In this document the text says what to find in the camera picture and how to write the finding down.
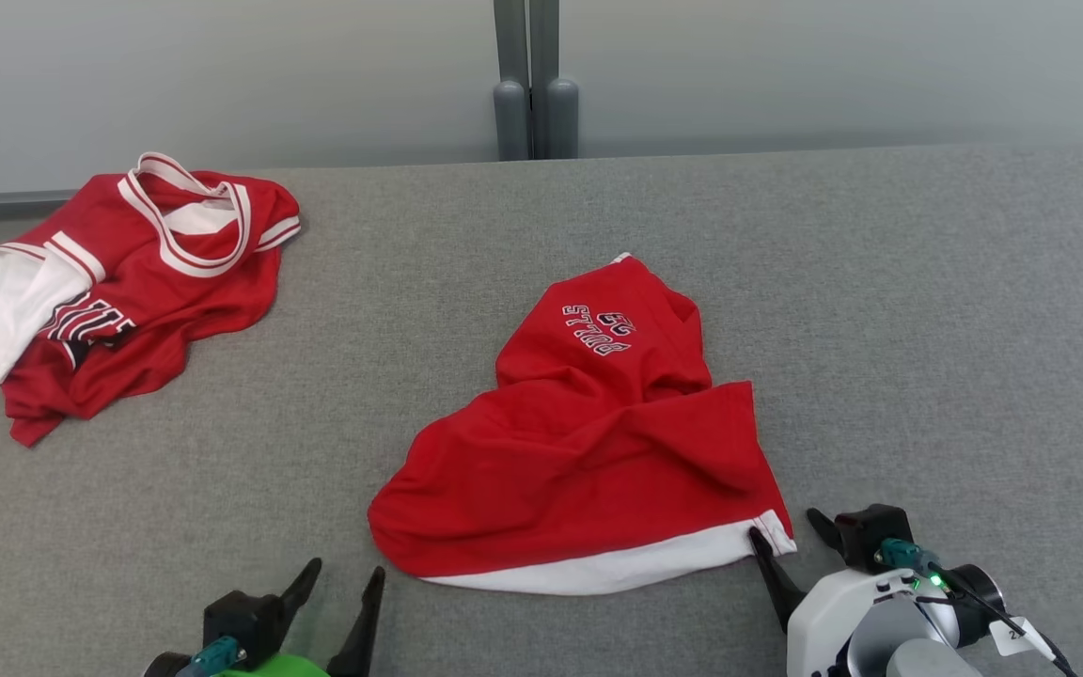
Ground teal right camera connector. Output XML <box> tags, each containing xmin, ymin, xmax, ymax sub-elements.
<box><xmin>878</xmin><ymin>538</ymin><xmax>943</xmax><ymax>590</ymax></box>

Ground white cable tag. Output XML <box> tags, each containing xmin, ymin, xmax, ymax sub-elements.
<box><xmin>990</xmin><ymin>615</ymin><xmax>1038</xmax><ymax>657</ymax></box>

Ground teal left camera connector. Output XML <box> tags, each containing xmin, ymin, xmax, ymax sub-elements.
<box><xmin>184</xmin><ymin>637</ymin><xmax>247</xmax><ymax>677</ymax></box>

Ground black right camera cable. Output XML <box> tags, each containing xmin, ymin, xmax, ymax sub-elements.
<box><xmin>927</xmin><ymin>562</ymin><xmax>1080</xmax><ymax>677</ymax></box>

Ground teal camera connector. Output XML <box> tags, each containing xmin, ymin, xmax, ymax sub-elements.
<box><xmin>878</xmin><ymin>538</ymin><xmax>943</xmax><ymax>590</ymax></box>
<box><xmin>184</xmin><ymin>637</ymin><xmax>247</xmax><ymax>677</ymax></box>

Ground red white basketball shorts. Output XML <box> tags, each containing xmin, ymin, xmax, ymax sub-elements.
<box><xmin>368</xmin><ymin>252</ymin><xmax>798</xmax><ymax>597</ymax></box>

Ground grey wall skirting strip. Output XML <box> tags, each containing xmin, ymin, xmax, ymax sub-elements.
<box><xmin>0</xmin><ymin>190</ymin><xmax>78</xmax><ymax>223</ymax></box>

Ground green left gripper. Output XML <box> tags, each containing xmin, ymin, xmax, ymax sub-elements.
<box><xmin>142</xmin><ymin>557</ymin><xmax>386</xmax><ymax>677</ymax></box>

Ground red white basketball jersey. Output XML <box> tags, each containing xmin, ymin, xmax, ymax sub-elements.
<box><xmin>0</xmin><ymin>150</ymin><xmax>303</xmax><ymax>449</ymax></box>

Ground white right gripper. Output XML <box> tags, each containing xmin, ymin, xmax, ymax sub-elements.
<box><xmin>749</xmin><ymin>507</ymin><xmax>1006</xmax><ymax>677</ymax></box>

